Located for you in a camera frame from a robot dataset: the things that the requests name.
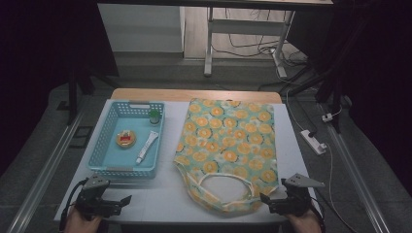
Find white cabinet panel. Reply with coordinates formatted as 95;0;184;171
97;3;187;53

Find blue plastic basket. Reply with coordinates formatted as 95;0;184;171
86;100;166;180

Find hand-held gripper cable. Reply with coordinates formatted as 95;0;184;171
58;179;89;231
309;197;326;233

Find tangle of floor cables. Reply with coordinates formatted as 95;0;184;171
212;8;309;67

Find person's left hand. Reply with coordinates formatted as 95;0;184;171
63;207;105;233

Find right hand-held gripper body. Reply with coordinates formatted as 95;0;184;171
269;173;326;217

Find black stand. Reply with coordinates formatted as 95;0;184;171
66;62;121;126

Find left hand-held gripper cable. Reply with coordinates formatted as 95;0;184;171
58;179;89;231

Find person's right hand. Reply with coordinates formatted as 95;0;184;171
286;209;324;233

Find small green-capped bottle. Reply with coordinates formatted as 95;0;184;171
149;109;161;125

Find aluminium rail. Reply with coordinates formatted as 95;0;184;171
6;110;86;233
319;103;392;233

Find orange-print cloth bag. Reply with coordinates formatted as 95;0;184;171
173;97;281;215

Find black stand legs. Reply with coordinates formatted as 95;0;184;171
285;48;355;134

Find white board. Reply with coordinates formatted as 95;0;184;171
53;99;325;224

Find white tube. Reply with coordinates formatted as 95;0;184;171
135;130;159;165

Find black square floor plate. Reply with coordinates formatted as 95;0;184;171
69;125;95;150

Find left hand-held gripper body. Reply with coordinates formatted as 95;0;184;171
75;174;123;221

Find white power strip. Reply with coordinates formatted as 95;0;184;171
299;129;327;155

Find white power strip cable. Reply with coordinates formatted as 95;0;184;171
325;144;358;233

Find thin white cable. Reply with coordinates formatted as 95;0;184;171
285;86;309;132

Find right hand-held gripper cable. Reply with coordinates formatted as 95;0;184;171
309;197;326;233

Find white desk frame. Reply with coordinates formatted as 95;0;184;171
203;6;296;79

